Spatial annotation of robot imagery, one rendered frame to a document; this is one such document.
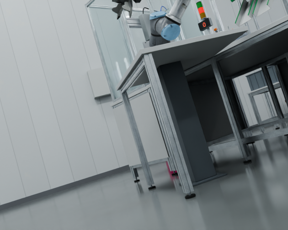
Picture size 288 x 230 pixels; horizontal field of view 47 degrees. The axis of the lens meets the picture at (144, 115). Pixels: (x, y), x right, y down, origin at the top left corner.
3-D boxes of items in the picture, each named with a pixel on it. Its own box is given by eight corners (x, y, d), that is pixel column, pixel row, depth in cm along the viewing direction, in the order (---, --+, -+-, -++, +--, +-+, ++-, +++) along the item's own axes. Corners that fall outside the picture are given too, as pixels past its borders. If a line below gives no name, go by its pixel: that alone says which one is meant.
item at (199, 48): (141, 54, 182) (140, 49, 182) (116, 90, 268) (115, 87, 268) (248, 30, 200) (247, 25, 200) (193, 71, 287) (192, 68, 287)
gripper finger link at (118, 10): (108, 15, 190) (114, 0, 184) (117, 17, 193) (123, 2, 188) (109, 18, 188) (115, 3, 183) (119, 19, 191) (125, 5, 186)
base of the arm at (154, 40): (152, 50, 227) (151, 37, 221) (146, 41, 239) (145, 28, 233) (173, 46, 229) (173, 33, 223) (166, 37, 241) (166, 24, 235)
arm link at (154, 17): (162, 26, 234) (162, 7, 226) (171, 33, 224) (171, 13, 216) (147, 30, 231) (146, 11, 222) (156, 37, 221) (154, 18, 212)
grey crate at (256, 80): (293, 76, 412) (287, 59, 414) (250, 91, 457) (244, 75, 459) (306, 74, 441) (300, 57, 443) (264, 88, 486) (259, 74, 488)
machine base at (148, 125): (175, 175, 298) (147, 85, 305) (132, 182, 344) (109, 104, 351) (251, 142, 392) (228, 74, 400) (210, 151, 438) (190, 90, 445)
